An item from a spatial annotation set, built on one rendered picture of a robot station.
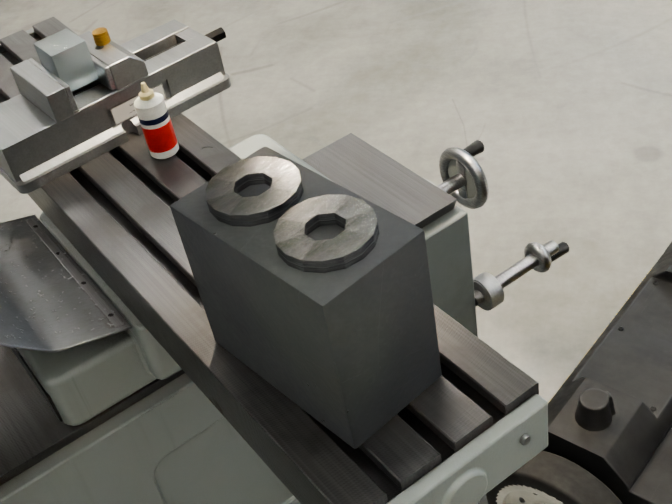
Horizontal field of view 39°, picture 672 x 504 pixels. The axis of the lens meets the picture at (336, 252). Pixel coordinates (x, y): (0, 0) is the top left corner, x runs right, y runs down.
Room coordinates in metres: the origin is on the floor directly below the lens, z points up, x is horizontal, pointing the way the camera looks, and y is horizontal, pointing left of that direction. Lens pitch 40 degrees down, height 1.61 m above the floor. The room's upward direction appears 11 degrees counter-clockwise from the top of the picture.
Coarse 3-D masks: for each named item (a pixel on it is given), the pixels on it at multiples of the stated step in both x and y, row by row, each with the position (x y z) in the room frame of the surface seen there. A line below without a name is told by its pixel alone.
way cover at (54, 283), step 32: (0, 224) 1.13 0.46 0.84; (32, 224) 1.12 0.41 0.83; (0, 256) 1.04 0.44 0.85; (32, 256) 1.04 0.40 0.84; (64, 256) 1.04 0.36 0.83; (0, 288) 0.96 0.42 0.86; (32, 288) 0.96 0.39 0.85; (64, 288) 0.96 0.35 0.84; (96, 288) 0.96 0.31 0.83; (0, 320) 0.87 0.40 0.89; (32, 320) 0.89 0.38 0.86; (64, 320) 0.89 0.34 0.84; (96, 320) 0.89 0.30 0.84
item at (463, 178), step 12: (480, 144) 1.34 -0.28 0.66; (444, 156) 1.36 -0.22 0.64; (456, 156) 1.33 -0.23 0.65; (468, 156) 1.31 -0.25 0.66; (444, 168) 1.36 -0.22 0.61; (456, 168) 1.34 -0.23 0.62; (468, 168) 1.30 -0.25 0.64; (480, 168) 1.30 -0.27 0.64; (444, 180) 1.36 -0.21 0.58; (456, 180) 1.32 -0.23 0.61; (468, 180) 1.32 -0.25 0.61; (480, 180) 1.28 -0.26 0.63; (456, 192) 1.34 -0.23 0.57; (468, 192) 1.32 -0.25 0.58; (480, 192) 1.28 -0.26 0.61; (468, 204) 1.31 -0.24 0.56; (480, 204) 1.29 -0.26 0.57
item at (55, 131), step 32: (160, 32) 1.35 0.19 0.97; (192, 32) 1.33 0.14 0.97; (32, 64) 1.25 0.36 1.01; (160, 64) 1.25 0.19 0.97; (192, 64) 1.26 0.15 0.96; (32, 96) 1.20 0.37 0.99; (64, 96) 1.16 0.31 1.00; (96, 96) 1.19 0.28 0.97; (128, 96) 1.20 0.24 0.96; (192, 96) 1.24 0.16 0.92; (0, 128) 1.16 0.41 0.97; (32, 128) 1.14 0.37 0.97; (64, 128) 1.15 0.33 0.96; (96, 128) 1.17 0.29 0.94; (128, 128) 1.20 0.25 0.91; (0, 160) 1.13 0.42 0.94; (32, 160) 1.12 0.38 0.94; (64, 160) 1.13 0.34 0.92
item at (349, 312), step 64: (192, 192) 0.75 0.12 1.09; (256, 192) 0.73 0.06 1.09; (320, 192) 0.71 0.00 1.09; (192, 256) 0.73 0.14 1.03; (256, 256) 0.64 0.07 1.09; (320, 256) 0.61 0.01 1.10; (384, 256) 0.60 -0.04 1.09; (256, 320) 0.65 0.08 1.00; (320, 320) 0.57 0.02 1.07; (384, 320) 0.59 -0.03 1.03; (320, 384) 0.59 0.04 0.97; (384, 384) 0.59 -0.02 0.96
